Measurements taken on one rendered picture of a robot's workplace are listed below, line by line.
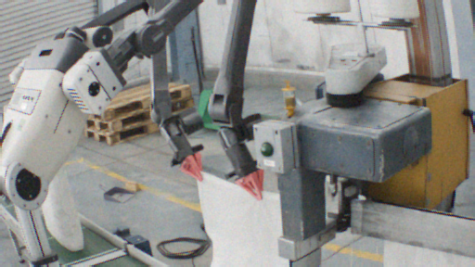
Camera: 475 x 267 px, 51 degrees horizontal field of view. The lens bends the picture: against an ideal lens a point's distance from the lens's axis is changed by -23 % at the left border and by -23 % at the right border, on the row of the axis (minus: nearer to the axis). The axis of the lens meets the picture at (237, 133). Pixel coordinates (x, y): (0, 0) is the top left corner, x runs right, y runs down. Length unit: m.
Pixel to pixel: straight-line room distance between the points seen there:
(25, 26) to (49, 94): 7.33
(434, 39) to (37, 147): 1.11
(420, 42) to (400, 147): 0.48
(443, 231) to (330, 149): 0.35
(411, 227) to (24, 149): 1.00
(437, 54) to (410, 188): 0.38
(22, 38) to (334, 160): 7.81
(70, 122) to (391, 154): 0.80
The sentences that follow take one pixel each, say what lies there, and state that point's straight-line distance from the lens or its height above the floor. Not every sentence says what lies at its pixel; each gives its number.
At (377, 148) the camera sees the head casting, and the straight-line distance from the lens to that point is 1.11.
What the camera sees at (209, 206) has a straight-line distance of 1.86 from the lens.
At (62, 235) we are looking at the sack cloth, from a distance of 3.12.
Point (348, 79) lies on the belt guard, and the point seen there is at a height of 1.40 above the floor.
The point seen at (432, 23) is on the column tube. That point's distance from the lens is 1.55.
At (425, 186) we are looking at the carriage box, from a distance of 1.42.
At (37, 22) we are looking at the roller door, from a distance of 8.87.
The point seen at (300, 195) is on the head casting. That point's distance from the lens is 1.28.
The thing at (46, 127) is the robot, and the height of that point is 1.35.
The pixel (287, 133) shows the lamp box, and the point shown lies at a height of 1.31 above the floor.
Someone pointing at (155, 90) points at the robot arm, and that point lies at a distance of 1.91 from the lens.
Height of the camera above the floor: 1.63
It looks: 14 degrees down
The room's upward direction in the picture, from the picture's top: 7 degrees counter-clockwise
